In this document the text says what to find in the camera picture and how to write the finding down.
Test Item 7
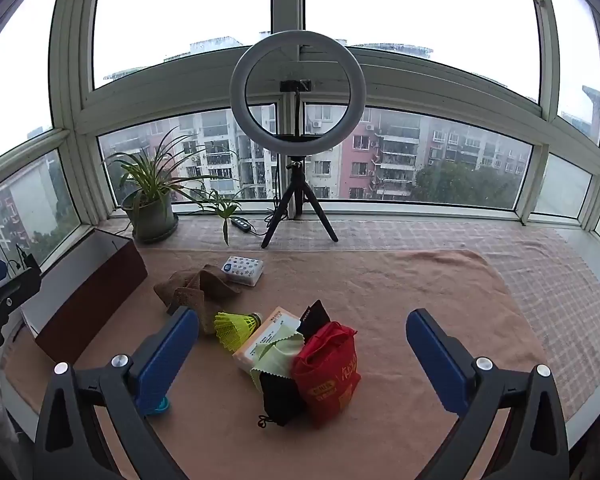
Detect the light green cleaning cloth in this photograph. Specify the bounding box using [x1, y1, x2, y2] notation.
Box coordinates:
[250, 332, 306, 393]

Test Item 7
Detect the pink towel mat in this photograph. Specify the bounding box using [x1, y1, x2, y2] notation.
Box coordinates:
[2, 247, 548, 480]

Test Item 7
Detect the red fabric bag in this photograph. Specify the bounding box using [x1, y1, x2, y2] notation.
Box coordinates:
[290, 321, 362, 429]

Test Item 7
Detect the white ring light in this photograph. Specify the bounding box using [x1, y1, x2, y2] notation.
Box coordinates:
[229, 30, 368, 155]

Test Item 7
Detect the yellow shuttlecock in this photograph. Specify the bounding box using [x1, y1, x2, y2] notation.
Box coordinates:
[213, 311, 263, 353]

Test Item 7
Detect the grey plant pot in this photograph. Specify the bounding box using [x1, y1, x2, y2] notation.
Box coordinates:
[121, 190, 177, 238]

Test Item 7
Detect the brown cloth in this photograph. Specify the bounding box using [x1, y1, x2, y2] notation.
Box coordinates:
[153, 264, 243, 336]

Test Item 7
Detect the black phone holder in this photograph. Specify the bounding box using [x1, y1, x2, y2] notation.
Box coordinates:
[274, 79, 317, 158]

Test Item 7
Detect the grey pot saucer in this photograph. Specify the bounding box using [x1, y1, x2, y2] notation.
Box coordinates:
[130, 212, 180, 245]

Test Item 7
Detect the brown cardboard box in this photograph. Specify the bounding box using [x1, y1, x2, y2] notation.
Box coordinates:
[20, 228, 148, 365]

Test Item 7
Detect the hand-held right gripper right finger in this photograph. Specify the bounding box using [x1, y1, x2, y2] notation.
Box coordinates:
[406, 308, 571, 480]

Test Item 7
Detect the white window frame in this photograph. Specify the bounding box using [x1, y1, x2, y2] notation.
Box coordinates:
[0, 0, 600, 261]

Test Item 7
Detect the white dotted tissue pack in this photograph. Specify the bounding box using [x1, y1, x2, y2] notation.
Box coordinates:
[220, 255, 265, 287]

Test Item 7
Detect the green spider plant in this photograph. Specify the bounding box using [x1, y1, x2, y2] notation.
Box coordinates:
[102, 127, 251, 246]

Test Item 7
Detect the black ring light cable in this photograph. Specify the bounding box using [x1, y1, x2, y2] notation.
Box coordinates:
[250, 160, 287, 241]

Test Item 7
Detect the black drawstring pouch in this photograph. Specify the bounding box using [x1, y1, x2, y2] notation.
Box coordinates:
[257, 300, 331, 429]

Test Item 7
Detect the white and orange box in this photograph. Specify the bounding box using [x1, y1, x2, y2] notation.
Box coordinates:
[231, 306, 301, 376]

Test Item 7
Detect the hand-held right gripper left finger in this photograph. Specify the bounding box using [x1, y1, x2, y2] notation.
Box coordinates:
[32, 306, 201, 480]

